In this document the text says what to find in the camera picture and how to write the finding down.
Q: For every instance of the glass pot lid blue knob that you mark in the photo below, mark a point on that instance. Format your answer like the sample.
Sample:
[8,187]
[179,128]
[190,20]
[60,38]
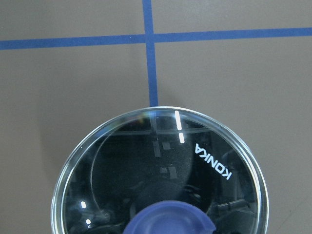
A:
[160,170]

